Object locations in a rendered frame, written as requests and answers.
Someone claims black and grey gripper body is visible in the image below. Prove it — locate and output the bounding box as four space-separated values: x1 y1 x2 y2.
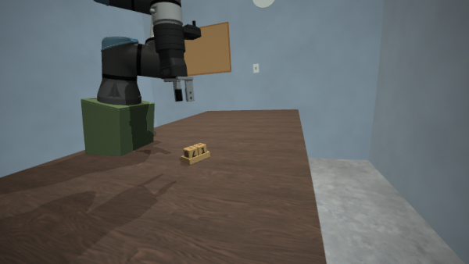
150 2 201 79

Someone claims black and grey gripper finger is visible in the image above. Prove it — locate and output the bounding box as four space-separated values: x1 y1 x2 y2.
163 79 183 102
176 77 195 102

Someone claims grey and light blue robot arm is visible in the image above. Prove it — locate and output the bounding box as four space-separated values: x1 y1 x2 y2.
94 0 181 105

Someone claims tan wooden cube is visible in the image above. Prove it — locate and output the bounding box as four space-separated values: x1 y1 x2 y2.
193 143 207 155
184 146 198 159

